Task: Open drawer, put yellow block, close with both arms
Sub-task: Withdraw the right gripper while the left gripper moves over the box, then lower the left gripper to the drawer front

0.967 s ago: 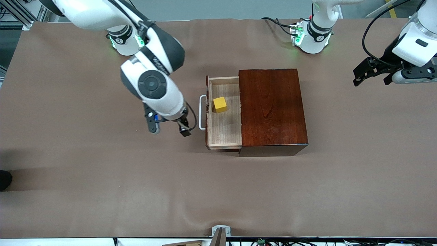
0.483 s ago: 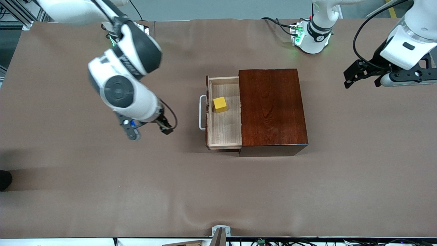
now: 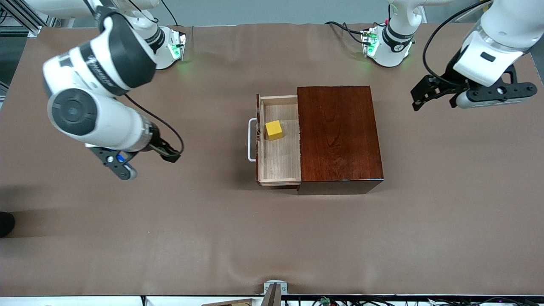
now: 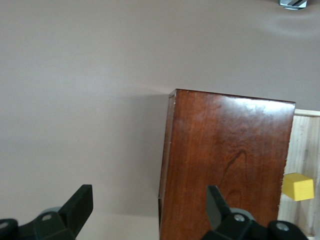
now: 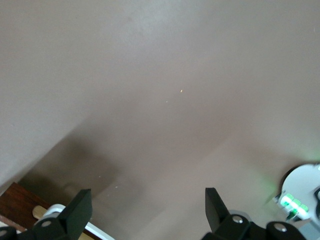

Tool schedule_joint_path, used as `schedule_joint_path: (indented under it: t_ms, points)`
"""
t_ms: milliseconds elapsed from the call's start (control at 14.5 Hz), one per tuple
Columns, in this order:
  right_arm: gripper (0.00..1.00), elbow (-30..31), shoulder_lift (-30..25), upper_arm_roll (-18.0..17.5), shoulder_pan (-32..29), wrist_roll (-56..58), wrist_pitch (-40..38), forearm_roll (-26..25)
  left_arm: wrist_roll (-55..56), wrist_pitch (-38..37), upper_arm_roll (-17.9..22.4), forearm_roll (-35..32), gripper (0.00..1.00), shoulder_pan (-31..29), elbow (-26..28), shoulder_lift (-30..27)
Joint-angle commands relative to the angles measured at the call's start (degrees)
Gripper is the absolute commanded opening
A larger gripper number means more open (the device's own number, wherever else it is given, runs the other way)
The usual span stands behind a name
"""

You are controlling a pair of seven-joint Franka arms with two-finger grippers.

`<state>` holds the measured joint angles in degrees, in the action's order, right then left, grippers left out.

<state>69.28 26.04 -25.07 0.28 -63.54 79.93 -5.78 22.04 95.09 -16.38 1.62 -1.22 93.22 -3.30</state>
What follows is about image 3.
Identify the yellow cube block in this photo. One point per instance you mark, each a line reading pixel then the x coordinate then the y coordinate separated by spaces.
pixel 274 131

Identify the black round object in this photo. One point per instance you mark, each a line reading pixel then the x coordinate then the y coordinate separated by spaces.
pixel 6 223

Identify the light wooden board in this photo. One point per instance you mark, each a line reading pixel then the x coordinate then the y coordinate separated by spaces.
pixel 238 303

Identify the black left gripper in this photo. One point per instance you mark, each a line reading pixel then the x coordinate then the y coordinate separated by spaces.
pixel 444 80

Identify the aluminium frame profile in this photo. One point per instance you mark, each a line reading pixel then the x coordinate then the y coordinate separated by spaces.
pixel 25 21

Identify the dark red wooden cabinet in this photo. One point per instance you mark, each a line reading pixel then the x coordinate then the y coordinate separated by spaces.
pixel 340 136

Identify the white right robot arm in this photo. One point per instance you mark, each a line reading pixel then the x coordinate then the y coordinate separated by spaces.
pixel 110 123

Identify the grey vertical post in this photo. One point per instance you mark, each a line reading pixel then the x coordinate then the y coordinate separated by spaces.
pixel 272 297

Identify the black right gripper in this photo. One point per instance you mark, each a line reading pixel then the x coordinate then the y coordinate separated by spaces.
pixel 157 145

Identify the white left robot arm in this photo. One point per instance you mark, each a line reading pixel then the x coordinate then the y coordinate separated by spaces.
pixel 488 55

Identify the metal edge bracket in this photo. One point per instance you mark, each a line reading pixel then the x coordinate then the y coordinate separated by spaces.
pixel 267 284

